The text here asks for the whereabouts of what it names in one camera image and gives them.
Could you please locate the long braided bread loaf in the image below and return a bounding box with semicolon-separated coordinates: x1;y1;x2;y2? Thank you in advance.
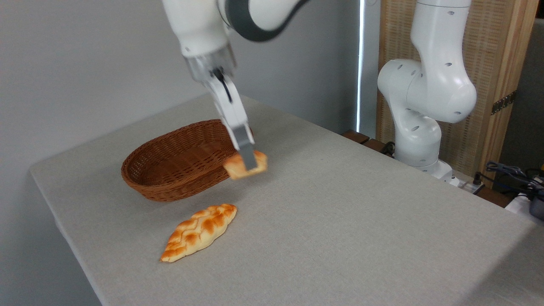
160;204;238;263

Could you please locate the metal screen hinge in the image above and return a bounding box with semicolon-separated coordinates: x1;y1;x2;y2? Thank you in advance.
491;91;517;115

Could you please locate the dark brown wooden slat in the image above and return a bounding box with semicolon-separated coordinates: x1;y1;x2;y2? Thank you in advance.
342;130;370;145
363;138;394;157

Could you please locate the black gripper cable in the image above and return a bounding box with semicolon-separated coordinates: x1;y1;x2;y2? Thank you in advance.
212;68;233;103

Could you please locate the wooden rattan folding screen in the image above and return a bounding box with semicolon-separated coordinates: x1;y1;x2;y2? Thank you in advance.
376;0;540;187

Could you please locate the round golden bread bun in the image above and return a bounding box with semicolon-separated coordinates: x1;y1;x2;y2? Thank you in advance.
223;150;269;180

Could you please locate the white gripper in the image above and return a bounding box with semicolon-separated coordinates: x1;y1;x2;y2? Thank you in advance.
204;68;258;171

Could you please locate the brown wicker basket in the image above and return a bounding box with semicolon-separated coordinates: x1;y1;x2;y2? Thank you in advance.
121;119;254;202

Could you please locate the bundle of dark cables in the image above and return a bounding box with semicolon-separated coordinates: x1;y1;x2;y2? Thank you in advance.
486;161;544;194

